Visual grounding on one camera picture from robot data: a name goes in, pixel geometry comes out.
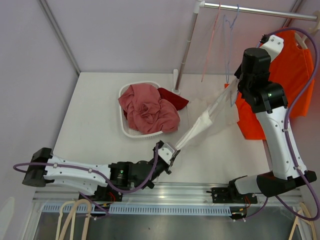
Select blue wire hanger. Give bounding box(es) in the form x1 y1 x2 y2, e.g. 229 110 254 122
223 4 241 107

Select white t shirt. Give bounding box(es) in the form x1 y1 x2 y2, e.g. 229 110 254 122
175 78 239 150

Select pink t shirt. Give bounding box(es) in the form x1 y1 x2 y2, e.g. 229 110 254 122
118 83 181 135

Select dark red t shirt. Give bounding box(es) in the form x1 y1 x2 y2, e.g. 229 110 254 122
157 87 189 111

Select pink wire hanger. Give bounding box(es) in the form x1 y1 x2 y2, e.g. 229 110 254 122
201 2 221 83

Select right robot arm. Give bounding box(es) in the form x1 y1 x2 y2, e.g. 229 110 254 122
227 47 317 203

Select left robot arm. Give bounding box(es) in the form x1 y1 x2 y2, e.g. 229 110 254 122
22 143 179 201

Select orange t shirt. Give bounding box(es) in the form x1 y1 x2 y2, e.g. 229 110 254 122
235 30 314 140

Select right beige hanger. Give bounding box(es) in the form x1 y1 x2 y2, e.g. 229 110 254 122
288 202 317 240

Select white perforated plastic basket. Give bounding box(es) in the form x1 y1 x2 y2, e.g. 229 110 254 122
118 81 163 140

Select metal clothes rack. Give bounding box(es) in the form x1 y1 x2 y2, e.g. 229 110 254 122
172 0 320 94

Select left beige hangers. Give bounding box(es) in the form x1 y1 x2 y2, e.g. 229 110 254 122
55 199 92 240

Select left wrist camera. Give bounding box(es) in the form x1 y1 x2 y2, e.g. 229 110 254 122
155 142 176 165

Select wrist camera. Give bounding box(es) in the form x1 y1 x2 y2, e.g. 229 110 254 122
259 34 284 62
155 142 176 165

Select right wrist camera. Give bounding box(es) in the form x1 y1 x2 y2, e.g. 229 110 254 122
259 34 284 62

